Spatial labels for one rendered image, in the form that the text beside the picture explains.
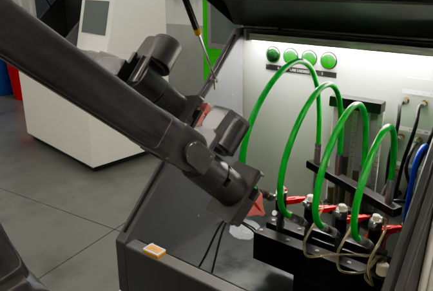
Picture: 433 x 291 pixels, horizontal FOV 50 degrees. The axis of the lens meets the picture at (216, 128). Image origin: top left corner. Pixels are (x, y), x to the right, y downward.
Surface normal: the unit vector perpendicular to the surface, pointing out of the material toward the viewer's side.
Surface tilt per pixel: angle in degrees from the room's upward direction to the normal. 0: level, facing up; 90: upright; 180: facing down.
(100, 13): 76
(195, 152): 90
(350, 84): 90
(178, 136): 88
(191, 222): 90
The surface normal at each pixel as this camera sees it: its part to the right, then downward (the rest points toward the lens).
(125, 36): 0.70, 0.22
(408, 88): -0.61, 0.25
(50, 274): 0.00, -0.95
